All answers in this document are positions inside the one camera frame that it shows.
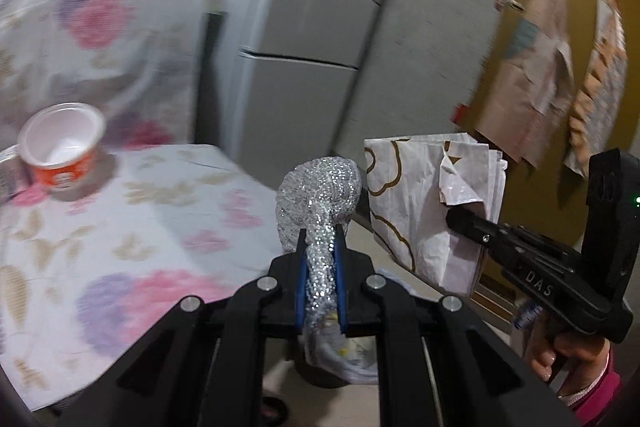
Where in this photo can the grey refrigerator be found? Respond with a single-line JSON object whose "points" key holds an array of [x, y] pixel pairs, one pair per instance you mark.
{"points": [[310, 107]]}

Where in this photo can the white paper bag brown pattern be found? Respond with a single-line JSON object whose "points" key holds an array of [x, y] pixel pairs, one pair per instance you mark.
{"points": [[415, 207]]}

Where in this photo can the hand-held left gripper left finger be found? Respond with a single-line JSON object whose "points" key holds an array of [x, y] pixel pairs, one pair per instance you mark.
{"points": [[301, 277]]}

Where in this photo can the red and white noodle cup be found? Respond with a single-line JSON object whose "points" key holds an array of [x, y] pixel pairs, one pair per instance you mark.
{"points": [[60, 142]]}

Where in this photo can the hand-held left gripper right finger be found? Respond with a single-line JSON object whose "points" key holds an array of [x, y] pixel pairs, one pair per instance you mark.
{"points": [[341, 287]]}

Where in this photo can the silver glitter scouring cloth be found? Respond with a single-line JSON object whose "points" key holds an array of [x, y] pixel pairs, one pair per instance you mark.
{"points": [[320, 187]]}

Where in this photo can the person's right forearm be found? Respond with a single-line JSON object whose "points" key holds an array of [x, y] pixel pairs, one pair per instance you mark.
{"points": [[600, 399]]}

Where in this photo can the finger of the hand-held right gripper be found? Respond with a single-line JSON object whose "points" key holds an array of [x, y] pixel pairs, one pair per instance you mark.
{"points": [[470, 224]]}

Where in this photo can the paper wall calendar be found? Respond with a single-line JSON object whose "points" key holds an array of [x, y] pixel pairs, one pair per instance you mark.
{"points": [[525, 82], [600, 82]]}

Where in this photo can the floral cloth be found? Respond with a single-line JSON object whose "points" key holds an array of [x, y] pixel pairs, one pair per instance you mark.
{"points": [[150, 207]]}

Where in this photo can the person's right hand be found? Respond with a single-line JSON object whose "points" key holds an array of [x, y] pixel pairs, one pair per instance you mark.
{"points": [[550, 354]]}

